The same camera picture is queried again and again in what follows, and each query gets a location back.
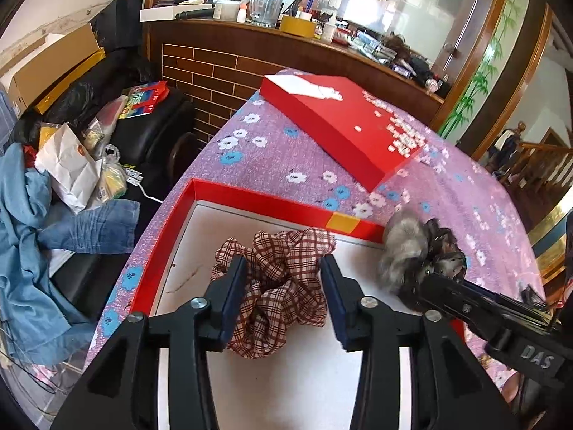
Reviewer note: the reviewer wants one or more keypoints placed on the purple floral tablecloth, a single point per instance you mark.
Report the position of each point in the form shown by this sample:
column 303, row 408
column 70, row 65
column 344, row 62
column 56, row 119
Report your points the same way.
column 261, row 149

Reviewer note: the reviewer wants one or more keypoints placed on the cardboard box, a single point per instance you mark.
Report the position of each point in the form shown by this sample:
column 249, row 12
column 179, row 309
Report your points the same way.
column 31, row 75

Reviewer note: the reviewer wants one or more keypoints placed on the red box tray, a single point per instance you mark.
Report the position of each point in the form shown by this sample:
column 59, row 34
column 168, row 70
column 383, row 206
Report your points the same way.
column 309, row 383

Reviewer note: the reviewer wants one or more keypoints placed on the red box lid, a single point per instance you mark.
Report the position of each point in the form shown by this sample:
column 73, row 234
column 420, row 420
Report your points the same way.
column 361, row 132

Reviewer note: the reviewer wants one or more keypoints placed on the blue denim clothes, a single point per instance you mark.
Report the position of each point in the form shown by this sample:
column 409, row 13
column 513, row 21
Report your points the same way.
column 44, row 326

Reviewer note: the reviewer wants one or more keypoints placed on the yellow tape roll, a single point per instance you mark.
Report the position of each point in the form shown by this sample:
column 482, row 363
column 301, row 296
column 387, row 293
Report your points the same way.
column 298, row 27

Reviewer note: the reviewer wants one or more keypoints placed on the wooden stair railing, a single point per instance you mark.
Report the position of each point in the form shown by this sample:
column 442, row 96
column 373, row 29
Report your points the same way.
column 532, row 173

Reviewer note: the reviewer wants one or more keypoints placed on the white paper bag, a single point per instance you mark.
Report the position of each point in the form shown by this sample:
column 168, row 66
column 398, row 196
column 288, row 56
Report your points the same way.
column 73, row 171

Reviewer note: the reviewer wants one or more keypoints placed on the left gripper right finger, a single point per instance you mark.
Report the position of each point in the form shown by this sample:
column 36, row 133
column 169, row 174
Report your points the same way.
column 416, row 372

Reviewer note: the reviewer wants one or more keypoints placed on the red plaid scrunchie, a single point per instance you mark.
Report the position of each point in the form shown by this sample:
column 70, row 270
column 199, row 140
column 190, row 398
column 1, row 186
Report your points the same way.
column 282, row 287

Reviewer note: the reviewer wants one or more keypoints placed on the grey brown organza scrunchie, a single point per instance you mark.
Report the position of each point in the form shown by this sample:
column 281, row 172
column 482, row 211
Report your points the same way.
column 413, row 249

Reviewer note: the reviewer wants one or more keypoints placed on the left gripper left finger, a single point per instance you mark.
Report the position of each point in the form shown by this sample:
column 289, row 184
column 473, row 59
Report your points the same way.
column 119, row 389

